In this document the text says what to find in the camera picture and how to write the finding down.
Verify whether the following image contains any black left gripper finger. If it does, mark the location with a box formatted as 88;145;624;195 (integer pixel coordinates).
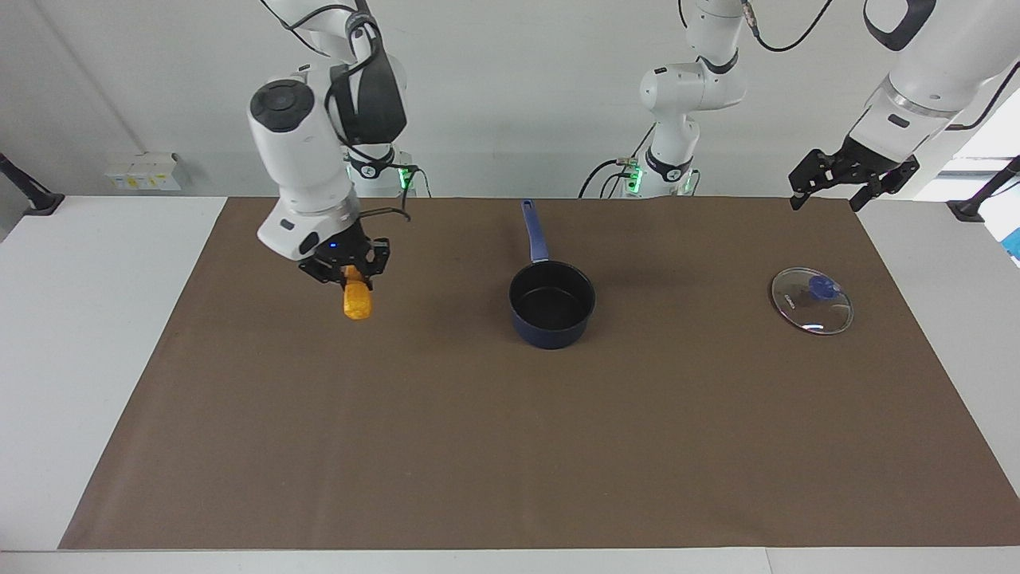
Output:
790;150;830;210
850;159;919;212

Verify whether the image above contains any orange toy corn cob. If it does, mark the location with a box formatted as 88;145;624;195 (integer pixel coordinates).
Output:
343;267;374;321

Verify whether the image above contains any glass lid with blue knob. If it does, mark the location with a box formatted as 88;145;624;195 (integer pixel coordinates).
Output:
771;267;853;336

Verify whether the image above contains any brown table mat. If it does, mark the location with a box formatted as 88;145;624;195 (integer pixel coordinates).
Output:
57;197;1020;551

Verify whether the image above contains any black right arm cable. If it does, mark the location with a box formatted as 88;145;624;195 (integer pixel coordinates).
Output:
263;0;415;240

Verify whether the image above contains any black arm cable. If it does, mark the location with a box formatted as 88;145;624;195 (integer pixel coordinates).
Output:
741;0;1020;131
263;0;415;240

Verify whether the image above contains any black clamp mount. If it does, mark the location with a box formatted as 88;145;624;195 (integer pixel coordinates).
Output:
0;151;65;216
947;155;1020;222

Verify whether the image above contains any black base cable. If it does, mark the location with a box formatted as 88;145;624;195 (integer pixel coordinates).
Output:
578;128;658;199
396;163;433;198

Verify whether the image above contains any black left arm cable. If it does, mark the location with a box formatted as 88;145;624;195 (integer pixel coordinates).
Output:
741;0;1020;131

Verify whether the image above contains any blue saucepan with handle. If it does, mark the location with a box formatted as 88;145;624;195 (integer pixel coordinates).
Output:
508;199;597;350

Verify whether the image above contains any white wall socket box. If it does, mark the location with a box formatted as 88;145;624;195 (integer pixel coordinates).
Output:
106;153;182;192

